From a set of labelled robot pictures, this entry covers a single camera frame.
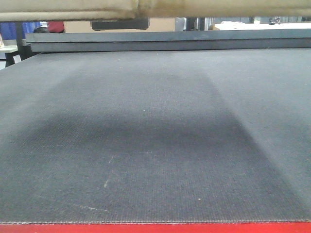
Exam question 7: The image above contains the dark grey conveyor belt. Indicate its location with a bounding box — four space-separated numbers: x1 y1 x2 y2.
0 49 311 223

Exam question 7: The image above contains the dark conveyor side rail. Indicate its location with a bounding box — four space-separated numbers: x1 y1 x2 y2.
26 29 311 52

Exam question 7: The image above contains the black monitor in background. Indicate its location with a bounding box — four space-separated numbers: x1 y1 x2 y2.
91 17 150 31

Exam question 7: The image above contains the red conveyor front edge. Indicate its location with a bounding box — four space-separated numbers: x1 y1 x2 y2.
0 222 311 233

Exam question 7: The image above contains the brown cardboard carton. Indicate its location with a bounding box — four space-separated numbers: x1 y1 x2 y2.
0 0 311 22

